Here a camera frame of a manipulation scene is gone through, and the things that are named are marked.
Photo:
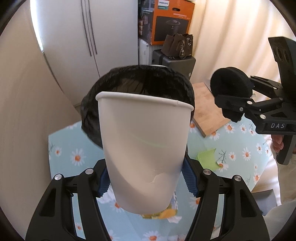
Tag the brown leather handbag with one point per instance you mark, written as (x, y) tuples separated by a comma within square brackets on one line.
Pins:
[(178, 45)]

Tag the black trash bag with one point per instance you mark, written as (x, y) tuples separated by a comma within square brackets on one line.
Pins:
[(151, 80)]

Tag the black plastic container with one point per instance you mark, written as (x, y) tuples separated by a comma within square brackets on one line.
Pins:
[(230, 86)]

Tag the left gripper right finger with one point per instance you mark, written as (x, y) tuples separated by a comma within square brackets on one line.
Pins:
[(241, 217)]

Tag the black storage box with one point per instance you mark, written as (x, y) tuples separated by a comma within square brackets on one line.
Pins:
[(183, 66)]

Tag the white paper cup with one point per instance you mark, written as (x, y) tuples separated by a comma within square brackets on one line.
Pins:
[(144, 141)]

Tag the white refrigerator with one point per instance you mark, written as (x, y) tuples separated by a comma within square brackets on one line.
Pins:
[(83, 40)]

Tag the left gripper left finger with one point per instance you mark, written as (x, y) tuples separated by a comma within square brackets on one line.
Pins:
[(53, 218)]

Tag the fruit print snack bag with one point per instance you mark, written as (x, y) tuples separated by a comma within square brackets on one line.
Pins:
[(170, 214)]

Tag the orange Philips appliance box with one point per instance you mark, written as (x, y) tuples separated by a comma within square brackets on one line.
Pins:
[(169, 18)]

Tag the bamboo cutting board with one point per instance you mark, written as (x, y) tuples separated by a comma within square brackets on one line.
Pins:
[(207, 116)]

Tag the person's right hand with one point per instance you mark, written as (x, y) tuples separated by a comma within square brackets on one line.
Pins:
[(277, 143)]

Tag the green paper piece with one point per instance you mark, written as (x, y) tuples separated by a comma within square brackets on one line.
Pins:
[(207, 160)]

